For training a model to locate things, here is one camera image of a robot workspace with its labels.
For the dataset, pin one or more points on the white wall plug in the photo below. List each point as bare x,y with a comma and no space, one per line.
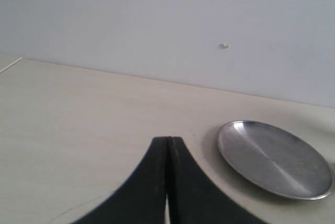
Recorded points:
224,45

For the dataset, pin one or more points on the round steel plate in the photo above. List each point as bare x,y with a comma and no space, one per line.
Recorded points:
275,160

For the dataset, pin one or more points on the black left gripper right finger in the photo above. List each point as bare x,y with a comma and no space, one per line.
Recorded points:
193,197

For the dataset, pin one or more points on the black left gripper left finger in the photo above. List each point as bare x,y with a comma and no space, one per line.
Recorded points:
142,197

